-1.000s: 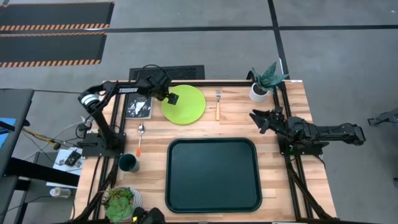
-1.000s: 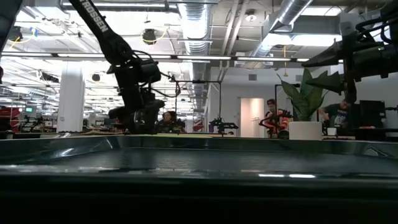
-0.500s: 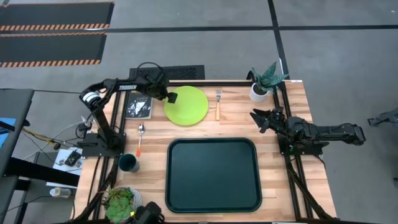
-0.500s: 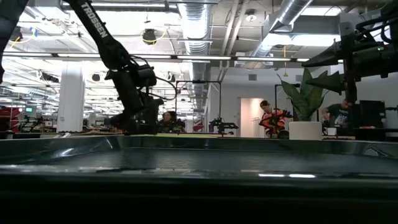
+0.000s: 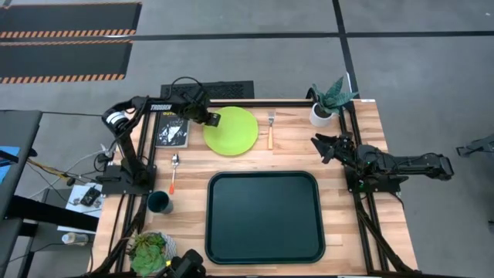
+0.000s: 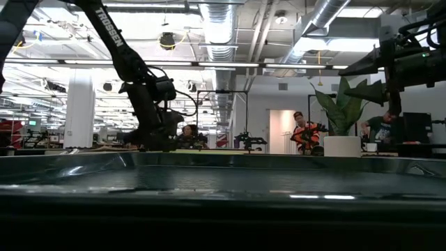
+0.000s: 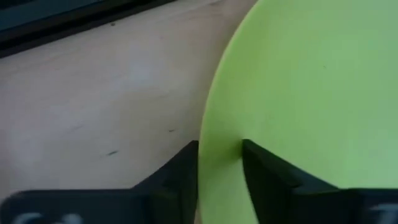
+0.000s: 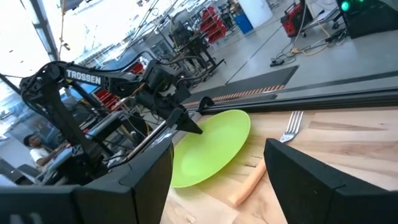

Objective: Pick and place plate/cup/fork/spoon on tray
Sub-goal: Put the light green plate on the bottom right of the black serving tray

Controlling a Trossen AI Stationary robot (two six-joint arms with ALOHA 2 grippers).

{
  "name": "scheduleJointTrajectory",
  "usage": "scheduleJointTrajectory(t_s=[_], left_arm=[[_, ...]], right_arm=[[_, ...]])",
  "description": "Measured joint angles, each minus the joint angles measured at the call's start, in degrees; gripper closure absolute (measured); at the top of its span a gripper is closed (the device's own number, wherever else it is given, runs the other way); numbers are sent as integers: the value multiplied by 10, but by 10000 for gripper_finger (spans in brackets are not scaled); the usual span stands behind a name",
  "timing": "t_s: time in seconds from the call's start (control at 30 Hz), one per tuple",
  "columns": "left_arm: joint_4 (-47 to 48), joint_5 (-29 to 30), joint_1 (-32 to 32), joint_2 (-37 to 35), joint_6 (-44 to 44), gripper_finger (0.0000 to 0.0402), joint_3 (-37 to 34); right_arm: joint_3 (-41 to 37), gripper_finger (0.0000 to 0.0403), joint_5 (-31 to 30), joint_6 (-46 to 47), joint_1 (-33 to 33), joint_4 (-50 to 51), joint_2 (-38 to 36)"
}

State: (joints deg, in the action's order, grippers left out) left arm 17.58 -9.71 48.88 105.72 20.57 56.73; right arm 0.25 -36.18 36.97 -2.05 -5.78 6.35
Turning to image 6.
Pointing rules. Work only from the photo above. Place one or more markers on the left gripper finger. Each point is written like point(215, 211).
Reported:
point(150, 144)
point(172, 143)

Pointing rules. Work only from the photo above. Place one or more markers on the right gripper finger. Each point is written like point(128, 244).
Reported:
point(374, 91)
point(369, 64)

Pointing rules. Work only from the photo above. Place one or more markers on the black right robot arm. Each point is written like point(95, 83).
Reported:
point(435, 69)

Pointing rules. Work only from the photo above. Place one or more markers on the black background robot arm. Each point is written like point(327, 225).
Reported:
point(315, 129)
point(249, 141)

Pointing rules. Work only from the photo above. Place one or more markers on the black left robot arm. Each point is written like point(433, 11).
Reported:
point(108, 24)

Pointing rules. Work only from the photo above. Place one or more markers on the dark green plastic tray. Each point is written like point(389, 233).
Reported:
point(223, 181)

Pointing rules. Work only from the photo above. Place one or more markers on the person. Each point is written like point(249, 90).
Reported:
point(188, 132)
point(378, 130)
point(298, 118)

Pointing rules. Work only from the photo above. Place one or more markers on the white mug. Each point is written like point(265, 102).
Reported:
point(371, 147)

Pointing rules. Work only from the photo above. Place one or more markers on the black computer monitor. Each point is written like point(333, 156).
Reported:
point(418, 127)

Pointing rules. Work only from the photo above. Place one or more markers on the snake plant in white pot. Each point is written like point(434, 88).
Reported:
point(343, 146)

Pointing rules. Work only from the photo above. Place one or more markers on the white square pillar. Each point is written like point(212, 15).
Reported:
point(79, 111)

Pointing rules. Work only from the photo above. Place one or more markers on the black hanging ceiling device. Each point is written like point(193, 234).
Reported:
point(167, 40)

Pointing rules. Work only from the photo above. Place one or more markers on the long ceiling light strip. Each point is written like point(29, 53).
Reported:
point(226, 64)

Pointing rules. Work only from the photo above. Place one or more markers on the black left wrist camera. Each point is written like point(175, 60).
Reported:
point(165, 89)

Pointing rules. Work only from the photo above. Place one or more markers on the silver ventilation duct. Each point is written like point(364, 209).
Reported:
point(324, 14)
point(219, 21)

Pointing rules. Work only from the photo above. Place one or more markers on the black background rig frame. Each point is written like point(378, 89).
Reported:
point(223, 91)

